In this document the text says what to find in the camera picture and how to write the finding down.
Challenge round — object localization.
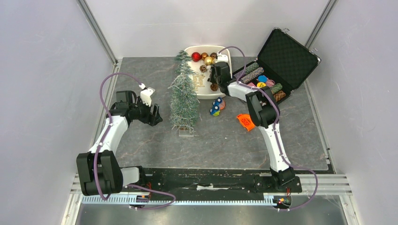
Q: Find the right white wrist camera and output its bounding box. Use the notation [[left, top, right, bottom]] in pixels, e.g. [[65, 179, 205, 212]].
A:
[[216, 53, 229, 63]]

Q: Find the red glitter bauble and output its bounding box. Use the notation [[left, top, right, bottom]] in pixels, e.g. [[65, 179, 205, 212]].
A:
[[191, 52, 202, 62]]

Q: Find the white plastic tray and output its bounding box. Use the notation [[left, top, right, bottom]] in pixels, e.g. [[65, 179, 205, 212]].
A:
[[184, 45, 225, 100]]

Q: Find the clear battery box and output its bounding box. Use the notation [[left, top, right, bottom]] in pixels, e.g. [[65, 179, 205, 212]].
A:
[[178, 129, 195, 137]]

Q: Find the brown pine cone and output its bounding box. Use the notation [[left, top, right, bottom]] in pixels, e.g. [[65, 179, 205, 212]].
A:
[[210, 83, 218, 91]]

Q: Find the gold merry christmas sign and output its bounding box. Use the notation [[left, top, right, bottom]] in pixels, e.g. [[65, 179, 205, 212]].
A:
[[192, 72, 205, 91]]

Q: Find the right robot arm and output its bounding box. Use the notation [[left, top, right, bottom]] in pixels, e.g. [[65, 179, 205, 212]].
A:
[[209, 61, 295, 191]]

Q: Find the black poker chip case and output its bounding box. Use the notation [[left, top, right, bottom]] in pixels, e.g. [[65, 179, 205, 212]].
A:
[[232, 28, 321, 106]]

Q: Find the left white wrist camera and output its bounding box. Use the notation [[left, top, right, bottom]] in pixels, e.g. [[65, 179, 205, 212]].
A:
[[140, 87, 155, 107]]

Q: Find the small frosted christmas tree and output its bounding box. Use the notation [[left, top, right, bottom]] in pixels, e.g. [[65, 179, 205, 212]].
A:
[[169, 50, 199, 130]]

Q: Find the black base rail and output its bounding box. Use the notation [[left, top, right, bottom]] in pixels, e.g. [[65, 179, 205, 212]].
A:
[[137, 168, 303, 201]]

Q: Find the yellow dealer chip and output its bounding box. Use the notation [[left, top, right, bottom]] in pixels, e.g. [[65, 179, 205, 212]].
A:
[[256, 82, 266, 88]]

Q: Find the frosted pine cone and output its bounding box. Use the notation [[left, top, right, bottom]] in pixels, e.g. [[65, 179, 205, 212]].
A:
[[199, 65, 207, 73]]

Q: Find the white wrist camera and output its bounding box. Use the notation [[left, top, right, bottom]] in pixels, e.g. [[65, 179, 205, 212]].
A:
[[216, 53, 229, 63], [140, 87, 155, 107]]

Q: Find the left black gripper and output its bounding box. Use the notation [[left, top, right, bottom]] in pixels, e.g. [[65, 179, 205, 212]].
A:
[[129, 97, 162, 127]]

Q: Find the brown matte bauble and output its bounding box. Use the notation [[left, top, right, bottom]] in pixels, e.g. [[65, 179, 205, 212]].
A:
[[210, 52, 218, 59]]

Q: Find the gold shiny bauble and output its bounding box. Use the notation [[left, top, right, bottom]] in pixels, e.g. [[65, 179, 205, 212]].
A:
[[203, 56, 214, 66]]

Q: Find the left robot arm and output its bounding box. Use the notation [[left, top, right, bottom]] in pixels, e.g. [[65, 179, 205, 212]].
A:
[[76, 88, 163, 197]]

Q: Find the orange round toy disc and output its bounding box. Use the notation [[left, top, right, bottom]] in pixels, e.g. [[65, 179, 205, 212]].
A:
[[219, 100, 225, 110]]

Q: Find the copper shiny bauble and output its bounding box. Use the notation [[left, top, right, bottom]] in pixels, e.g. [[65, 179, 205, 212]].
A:
[[201, 52, 208, 60]]

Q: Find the orange semicircle plastic piece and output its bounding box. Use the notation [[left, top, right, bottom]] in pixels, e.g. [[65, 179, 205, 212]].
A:
[[237, 114, 256, 132]]

